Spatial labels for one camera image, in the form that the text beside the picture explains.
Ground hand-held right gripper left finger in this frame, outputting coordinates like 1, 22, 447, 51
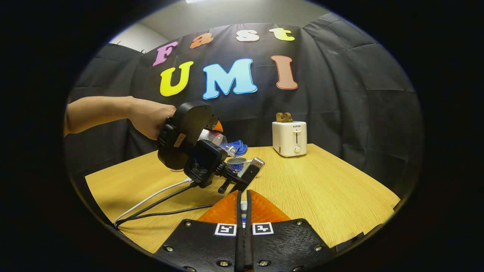
153, 190, 242, 272

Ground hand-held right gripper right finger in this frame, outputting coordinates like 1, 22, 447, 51
246, 189, 335, 272

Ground clear plastic water bottle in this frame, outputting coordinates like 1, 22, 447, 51
199, 128, 238, 157

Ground white blue teacup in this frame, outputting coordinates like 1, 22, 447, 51
226, 157, 248, 173

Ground blue folded towel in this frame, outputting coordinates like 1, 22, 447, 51
227, 140, 248, 156

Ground white toaster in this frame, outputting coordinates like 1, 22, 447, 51
272, 121, 307, 158

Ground black cable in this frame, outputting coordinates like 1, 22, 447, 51
115, 183, 199, 226
115, 205, 213, 227

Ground white cable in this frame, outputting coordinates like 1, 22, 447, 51
113, 178, 193, 225

